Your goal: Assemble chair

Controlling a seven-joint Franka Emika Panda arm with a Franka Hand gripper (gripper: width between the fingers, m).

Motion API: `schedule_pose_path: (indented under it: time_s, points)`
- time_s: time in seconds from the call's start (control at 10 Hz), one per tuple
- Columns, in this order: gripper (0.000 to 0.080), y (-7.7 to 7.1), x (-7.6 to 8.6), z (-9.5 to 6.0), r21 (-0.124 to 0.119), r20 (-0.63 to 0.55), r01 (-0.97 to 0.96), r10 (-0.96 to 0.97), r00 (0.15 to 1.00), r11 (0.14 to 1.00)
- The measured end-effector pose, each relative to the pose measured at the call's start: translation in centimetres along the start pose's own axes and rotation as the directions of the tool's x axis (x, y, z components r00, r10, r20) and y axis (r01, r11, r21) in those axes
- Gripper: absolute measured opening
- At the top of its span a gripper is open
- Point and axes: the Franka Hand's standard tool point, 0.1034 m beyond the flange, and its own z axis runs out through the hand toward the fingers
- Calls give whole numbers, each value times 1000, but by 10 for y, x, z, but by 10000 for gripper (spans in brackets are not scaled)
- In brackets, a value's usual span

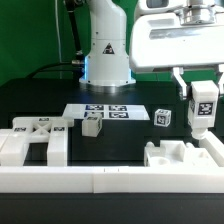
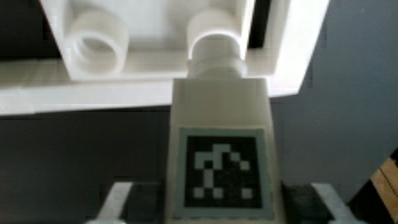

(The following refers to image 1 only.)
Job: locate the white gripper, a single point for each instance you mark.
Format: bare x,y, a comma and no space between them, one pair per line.
159,41

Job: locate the white chair seat part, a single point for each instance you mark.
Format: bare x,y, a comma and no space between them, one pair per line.
176,153

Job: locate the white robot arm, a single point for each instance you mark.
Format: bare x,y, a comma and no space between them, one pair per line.
107,64

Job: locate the white right fence bar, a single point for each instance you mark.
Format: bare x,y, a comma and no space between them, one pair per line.
214,146

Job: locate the white fence bar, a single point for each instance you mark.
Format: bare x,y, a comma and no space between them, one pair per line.
214,146
111,180

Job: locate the white front fence bar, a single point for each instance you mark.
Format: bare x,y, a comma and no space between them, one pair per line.
111,180

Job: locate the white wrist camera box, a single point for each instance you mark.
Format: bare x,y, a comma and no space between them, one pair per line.
146,7

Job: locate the white marker base plate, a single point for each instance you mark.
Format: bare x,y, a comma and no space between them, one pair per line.
108,112

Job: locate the white chair back frame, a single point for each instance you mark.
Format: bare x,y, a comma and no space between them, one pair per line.
15,142

